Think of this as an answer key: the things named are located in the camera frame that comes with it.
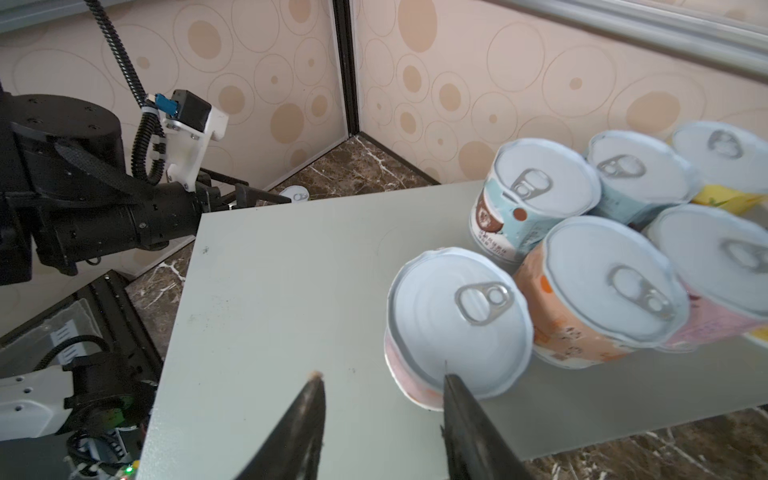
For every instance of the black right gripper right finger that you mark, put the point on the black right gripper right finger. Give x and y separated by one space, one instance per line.
474 447

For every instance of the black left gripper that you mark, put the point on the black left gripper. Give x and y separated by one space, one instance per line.
172 212

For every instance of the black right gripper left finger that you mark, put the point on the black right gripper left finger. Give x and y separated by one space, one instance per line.
293 448

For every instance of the purple white label can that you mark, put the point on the purple white label can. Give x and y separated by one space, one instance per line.
454 311

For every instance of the orange white label can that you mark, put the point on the orange white label can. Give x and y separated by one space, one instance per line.
598 291

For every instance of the teal brown label can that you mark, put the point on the teal brown label can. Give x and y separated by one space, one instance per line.
533 185

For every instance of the pink label can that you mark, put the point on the pink label can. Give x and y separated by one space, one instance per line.
721 260

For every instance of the light blue bear can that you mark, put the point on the light blue bear can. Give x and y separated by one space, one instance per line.
640 177

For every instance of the yellow fruit label can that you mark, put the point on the yellow fruit label can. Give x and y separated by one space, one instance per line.
731 161

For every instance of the yellow orange label can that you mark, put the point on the yellow orange label can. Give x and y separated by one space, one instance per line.
758 337

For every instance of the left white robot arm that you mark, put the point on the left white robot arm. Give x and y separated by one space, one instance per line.
71 194

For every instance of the green label can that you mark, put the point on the green label can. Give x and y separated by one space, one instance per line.
296 193

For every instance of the grey metal cabinet box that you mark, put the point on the grey metal cabinet box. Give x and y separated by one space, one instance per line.
275 294

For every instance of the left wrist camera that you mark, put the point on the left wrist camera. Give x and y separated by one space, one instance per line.
191 124

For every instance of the black corner frame post left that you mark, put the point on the black corner frame post left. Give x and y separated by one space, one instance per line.
343 19

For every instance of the silver horizontal back rail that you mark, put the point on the silver horizontal back rail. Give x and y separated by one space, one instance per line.
730 36

